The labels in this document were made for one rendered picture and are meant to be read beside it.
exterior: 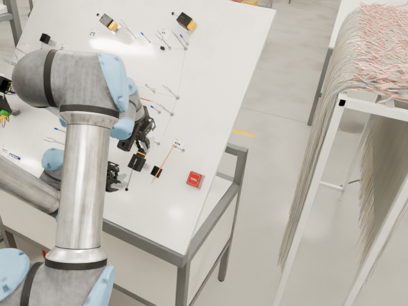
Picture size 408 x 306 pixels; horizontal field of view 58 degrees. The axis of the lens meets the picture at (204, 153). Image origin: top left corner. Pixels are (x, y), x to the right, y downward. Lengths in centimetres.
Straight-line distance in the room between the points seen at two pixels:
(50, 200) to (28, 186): 9
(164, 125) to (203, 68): 28
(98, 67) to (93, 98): 6
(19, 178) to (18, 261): 34
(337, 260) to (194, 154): 163
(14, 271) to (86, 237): 14
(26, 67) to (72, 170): 21
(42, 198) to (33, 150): 73
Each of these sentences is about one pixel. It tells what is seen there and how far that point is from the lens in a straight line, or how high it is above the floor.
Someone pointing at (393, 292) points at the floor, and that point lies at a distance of 282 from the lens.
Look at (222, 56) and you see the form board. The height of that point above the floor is 146.
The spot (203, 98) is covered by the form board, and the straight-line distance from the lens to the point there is 151.
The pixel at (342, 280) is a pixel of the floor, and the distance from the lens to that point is 272.
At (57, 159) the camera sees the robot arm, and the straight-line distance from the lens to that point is 126.
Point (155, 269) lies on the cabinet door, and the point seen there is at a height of 66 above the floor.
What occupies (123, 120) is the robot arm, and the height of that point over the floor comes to 142.
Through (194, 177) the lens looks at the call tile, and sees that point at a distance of 141.
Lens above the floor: 198
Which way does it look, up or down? 34 degrees down
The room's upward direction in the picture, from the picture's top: 6 degrees clockwise
